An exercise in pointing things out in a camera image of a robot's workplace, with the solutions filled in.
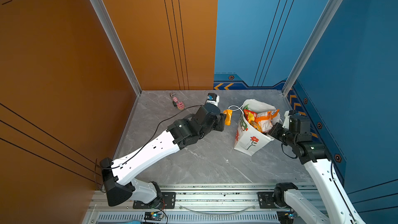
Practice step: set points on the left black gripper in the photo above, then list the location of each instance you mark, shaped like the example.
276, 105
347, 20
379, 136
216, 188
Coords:
220, 120

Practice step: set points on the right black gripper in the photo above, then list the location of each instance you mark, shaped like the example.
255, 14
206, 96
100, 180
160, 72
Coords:
273, 132

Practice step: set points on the orange cone snack packet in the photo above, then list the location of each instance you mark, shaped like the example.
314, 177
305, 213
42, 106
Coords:
228, 115

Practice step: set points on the orange snack bag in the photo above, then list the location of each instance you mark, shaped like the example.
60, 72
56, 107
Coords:
266, 120

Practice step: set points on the small orange snack packet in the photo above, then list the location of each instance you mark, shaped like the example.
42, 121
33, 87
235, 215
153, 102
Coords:
256, 126

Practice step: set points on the white floral paper bag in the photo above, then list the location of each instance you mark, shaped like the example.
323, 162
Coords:
248, 140

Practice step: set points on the red yellow snack packet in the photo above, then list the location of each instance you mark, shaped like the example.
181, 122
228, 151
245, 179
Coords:
250, 116

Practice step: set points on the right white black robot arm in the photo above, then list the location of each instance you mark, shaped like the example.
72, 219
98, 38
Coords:
319, 164

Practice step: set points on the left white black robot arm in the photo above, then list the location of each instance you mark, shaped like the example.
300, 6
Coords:
119, 175

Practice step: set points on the green circuit board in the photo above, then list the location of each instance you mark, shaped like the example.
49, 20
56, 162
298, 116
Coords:
154, 216

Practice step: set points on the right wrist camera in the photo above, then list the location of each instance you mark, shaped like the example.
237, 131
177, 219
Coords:
287, 116

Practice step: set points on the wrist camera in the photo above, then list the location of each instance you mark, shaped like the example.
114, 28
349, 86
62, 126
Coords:
213, 98
287, 116

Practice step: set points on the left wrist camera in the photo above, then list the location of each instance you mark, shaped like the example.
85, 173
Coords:
213, 98

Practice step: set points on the pink keychain toy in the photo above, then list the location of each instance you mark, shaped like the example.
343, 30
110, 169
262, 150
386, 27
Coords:
176, 102

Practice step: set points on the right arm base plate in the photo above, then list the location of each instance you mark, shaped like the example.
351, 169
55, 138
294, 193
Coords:
267, 200

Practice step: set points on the aluminium mounting rail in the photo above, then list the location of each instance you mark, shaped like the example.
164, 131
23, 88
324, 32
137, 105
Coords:
206, 204

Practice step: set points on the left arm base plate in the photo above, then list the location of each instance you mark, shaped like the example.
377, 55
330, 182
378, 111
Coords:
167, 201

